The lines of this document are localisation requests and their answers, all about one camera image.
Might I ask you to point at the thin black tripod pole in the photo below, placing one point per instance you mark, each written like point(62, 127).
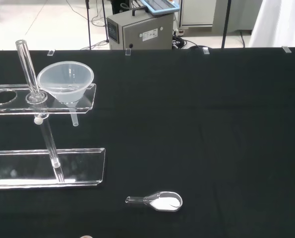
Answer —
point(88, 24)
point(105, 22)

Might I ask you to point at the black bench cloth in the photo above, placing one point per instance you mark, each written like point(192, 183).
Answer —
point(187, 124)

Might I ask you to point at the grey control cabinet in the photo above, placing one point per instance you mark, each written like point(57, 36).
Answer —
point(147, 34)

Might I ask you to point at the white floor cabinet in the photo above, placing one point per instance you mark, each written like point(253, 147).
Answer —
point(196, 12)

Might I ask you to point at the white curtain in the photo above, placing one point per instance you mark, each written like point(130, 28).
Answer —
point(278, 22)

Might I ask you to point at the clear cloth clip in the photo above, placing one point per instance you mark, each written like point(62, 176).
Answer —
point(128, 52)
point(51, 52)
point(205, 50)
point(286, 49)

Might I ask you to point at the clear acrylic funnel stand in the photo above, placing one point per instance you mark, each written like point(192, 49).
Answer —
point(75, 168)

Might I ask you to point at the glass weighing funnel with powder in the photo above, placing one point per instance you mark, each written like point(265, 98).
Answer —
point(164, 203)

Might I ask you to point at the blue and grey teach pendant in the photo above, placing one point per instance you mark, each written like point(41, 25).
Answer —
point(162, 7)

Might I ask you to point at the thick black stand pole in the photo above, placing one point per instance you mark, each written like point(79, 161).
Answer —
point(226, 24)

